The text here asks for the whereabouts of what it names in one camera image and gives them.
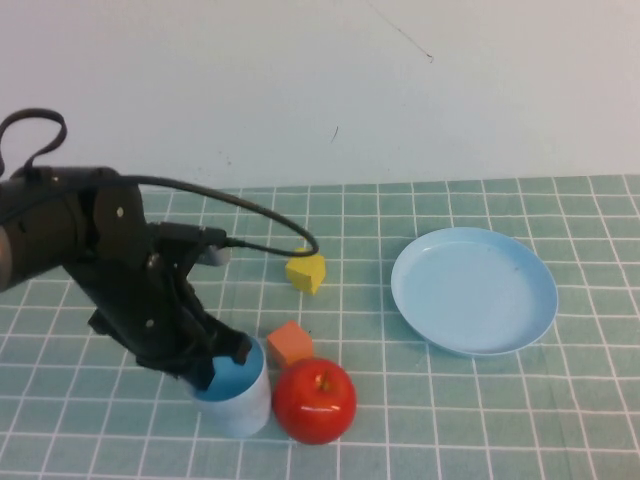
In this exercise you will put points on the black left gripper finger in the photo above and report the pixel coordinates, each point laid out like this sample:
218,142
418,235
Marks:
243,350
202,374

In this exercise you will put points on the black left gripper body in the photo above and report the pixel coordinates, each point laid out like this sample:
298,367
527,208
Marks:
135,305

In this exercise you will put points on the light blue plastic cup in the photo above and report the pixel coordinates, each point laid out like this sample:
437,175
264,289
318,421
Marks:
242,407

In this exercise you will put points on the red apple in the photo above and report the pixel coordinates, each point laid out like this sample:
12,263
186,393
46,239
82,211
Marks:
312,417

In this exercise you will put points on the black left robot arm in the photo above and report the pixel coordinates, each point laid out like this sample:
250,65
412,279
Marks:
45,225

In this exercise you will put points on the light blue plastic plate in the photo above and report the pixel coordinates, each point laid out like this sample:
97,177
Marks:
470,295

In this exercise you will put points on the orange foam cube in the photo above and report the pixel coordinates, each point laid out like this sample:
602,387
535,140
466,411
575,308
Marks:
289,342

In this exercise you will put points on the yellow foam cube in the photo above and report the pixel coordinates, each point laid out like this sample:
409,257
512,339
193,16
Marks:
304,276

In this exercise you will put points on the green checked tablecloth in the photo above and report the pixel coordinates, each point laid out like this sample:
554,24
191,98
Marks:
450,410

